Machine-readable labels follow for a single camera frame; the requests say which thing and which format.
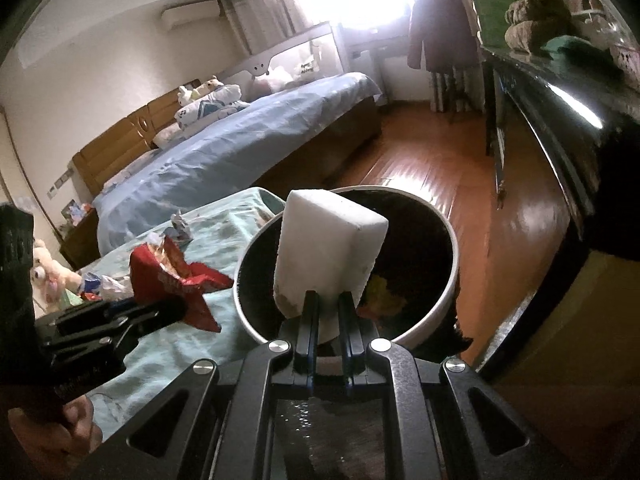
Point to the brown plush toy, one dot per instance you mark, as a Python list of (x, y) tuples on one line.
[(535, 10)]

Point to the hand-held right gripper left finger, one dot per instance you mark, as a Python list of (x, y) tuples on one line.
[(305, 340)]

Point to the dark wooden nightstand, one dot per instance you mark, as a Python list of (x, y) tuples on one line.
[(82, 245)]

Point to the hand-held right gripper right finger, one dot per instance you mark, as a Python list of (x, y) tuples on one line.
[(351, 340)]

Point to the white foam block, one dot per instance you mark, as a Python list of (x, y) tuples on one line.
[(330, 240)]

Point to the white plush toy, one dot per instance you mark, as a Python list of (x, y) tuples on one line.
[(205, 87)]

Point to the white round waste bin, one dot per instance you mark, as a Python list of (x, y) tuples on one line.
[(431, 320)]

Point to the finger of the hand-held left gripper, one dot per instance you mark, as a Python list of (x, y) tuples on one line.
[(137, 308), (150, 326)]

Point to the desk by window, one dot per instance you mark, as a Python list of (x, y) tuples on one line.
[(370, 52)]

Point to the red snack wrapper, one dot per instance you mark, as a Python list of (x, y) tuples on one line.
[(165, 275)]

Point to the blue bed cover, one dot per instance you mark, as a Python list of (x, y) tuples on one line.
[(240, 135)]

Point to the radiator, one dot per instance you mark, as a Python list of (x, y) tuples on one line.
[(450, 90)]

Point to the green box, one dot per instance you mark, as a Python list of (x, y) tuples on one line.
[(492, 10)]

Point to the blue white printed pillow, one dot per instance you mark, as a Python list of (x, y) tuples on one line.
[(205, 107)]

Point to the light curtain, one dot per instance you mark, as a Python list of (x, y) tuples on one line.
[(260, 5)]

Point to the green cloth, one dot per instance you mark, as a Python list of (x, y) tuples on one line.
[(565, 44)]

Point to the dark glossy cabinet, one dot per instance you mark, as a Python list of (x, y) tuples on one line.
[(550, 125)]

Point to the dark hanging coat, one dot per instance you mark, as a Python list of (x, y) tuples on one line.
[(440, 30)]

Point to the yellow wrapper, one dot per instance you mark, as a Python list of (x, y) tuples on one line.
[(385, 302)]

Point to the cream teddy bear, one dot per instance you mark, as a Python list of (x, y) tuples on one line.
[(47, 270)]

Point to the person's left hand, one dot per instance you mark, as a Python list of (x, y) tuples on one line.
[(55, 430)]

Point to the small items on nightstand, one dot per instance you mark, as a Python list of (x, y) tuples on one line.
[(75, 210)]

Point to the wooden headboard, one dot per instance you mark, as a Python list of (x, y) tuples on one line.
[(115, 145)]

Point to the printed wrapper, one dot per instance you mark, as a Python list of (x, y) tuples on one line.
[(179, 227)]

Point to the blue clear plastic packet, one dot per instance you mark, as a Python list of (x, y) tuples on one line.
[(107, 287)]

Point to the white air conditioner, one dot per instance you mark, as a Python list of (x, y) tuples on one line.
[(192, 14)]

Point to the grey bed guard rail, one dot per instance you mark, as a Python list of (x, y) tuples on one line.
[(320, 45)]

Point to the green floral blanket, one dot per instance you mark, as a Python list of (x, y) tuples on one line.
[(220, 240)]

